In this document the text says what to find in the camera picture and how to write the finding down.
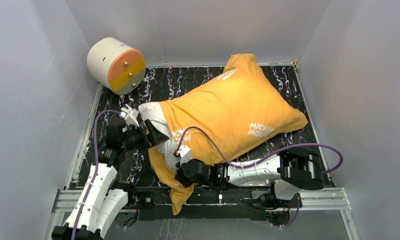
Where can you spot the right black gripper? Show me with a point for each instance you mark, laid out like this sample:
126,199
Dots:
181,176

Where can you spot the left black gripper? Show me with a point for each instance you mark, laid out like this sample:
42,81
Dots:
154,133

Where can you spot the white pillow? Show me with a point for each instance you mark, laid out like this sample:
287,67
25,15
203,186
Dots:
153,111

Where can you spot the blue and yellow pillowcase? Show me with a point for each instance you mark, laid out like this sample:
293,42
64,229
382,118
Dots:
220,120

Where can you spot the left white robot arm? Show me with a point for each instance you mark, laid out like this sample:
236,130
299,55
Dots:
103,197

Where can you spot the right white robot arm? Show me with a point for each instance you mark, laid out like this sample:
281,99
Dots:
289,171

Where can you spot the white cylinder drawer unit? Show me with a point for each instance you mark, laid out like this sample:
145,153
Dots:
116,65

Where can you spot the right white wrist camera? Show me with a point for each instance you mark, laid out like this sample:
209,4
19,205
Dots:
183,153

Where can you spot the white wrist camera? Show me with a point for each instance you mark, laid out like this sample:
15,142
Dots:
129,115
183,153

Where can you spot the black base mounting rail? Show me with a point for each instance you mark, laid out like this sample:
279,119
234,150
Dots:
149,212

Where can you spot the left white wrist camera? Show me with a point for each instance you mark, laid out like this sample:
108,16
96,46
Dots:
129,115

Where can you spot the aluminium frame rail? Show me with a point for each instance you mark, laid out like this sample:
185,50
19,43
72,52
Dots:
330,198

